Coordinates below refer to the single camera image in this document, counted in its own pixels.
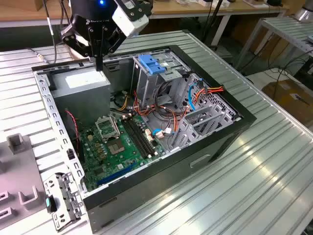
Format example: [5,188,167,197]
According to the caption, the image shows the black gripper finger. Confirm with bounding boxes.
[99,25,128,72]
[60,23,101,72]

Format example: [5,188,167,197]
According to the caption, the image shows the blue SATA wire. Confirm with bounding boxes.
[188,77,204,113]
[151,128,177,138]

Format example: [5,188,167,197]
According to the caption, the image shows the orange red power wire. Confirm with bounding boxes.
[192,84,225,105]

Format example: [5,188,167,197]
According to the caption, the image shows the grey metal disk bay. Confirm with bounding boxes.
[168,72,242,151]

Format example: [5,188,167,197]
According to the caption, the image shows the blue drive cage latch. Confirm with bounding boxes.
[138,54,167,76]

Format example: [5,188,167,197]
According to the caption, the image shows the grey optical drive cage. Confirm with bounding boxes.
[131,52,193,111]

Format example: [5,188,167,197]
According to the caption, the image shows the grey power supply unit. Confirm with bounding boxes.
[50,66,112,128]

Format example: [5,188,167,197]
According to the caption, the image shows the long wooden desk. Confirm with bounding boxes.
[0,0,291,47]

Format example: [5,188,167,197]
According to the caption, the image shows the metal socket cover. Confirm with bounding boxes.
[94,116,121,143]

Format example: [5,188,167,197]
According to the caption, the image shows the black case fan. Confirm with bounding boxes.
[61,109,85,164]

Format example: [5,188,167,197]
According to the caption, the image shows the black RAM slot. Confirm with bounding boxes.
[125,117,151,158]
[122,117,148,159]
[128,116,154,157]
[131,116,157,156]

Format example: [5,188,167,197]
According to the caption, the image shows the CPU socket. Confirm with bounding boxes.
[105,139,127,156]

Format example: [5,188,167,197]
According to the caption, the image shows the green motherboard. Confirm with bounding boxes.
[78,113,167,193]

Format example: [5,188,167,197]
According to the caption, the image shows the blue expansion slot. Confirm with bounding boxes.
[96,162,137,187]

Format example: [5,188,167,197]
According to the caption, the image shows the grey parts rack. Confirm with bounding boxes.
[0,133,48,235]

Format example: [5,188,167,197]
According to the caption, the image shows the grey expansion card retainer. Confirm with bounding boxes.
[43,171,83,233]

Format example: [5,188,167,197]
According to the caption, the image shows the black open PC case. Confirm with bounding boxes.
[31,44,257,235]

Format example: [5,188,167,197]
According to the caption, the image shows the metal slat side table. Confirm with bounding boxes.
[234,16,313,71]

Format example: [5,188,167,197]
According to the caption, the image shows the large brown cardboard box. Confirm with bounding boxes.
[261,78,313,124]

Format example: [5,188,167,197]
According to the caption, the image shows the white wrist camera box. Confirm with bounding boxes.
[112,4,150,38]

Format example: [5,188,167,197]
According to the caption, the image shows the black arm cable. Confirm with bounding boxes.
[43,0,65,65]

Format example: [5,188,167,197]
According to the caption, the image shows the grey cable with plug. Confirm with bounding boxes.
[26,47,51,65]

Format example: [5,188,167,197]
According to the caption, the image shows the yellow power supply wires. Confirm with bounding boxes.
[116,94,134,111]

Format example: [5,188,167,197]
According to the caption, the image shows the red fan wire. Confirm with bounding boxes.
[65,109,82,157]

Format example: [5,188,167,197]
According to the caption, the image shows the orange black wire harness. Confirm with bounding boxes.
[133,102,192,139]

